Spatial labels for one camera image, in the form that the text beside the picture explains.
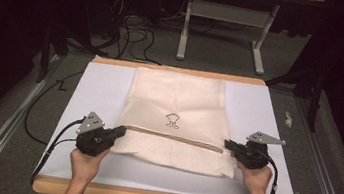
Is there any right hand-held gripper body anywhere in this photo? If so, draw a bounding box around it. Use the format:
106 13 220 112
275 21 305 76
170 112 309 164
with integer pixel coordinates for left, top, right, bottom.
233 129 288 174

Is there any white metal desk frame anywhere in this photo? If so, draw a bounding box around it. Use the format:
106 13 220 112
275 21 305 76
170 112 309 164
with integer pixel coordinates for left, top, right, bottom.
174 0 327 84

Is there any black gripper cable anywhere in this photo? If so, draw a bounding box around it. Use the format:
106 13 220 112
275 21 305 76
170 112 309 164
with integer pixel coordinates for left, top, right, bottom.
255 151 282 194
28 112 86 194

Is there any person's left hand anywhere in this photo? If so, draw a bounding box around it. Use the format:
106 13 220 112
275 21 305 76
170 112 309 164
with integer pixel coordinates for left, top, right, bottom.
66 142 111 189

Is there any metal floor rail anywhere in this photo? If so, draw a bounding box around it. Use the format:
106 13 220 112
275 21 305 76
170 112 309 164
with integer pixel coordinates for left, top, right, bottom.
0 47 62 194
281 95 344 194

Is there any black floor cable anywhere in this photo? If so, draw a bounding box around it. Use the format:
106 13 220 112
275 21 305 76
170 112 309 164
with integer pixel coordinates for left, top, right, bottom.
21 63 86 150

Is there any bundle of black cables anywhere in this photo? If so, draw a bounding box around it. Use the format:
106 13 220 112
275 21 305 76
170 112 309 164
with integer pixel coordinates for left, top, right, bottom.
97 0 171 66

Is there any white table sheet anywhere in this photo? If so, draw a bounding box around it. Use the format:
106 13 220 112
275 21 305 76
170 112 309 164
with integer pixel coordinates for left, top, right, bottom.
37 55 313 194

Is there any cream mesh laundry bag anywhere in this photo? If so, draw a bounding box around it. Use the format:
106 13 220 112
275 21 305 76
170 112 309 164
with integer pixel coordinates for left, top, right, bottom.
108 63 249 181

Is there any black metal stand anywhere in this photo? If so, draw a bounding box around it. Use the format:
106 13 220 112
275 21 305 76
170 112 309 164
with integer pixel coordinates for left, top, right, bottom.
34 21 73 88
258 59 329 135

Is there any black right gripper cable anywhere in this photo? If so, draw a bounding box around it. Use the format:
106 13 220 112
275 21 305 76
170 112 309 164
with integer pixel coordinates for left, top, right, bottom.
255 151 282 194

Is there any small crumpled white wrapper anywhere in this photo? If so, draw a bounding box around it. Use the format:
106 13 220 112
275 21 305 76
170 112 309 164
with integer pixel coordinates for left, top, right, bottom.
282 110 295 129

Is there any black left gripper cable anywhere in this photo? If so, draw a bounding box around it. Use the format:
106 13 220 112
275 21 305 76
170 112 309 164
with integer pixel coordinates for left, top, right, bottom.
28 112 86 194

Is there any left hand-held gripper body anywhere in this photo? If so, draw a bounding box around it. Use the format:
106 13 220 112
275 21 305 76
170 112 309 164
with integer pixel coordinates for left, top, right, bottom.
72 109 119 160

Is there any person's right hand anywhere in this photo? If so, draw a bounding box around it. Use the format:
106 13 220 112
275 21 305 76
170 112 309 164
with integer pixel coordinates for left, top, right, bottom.
232 160 275 194

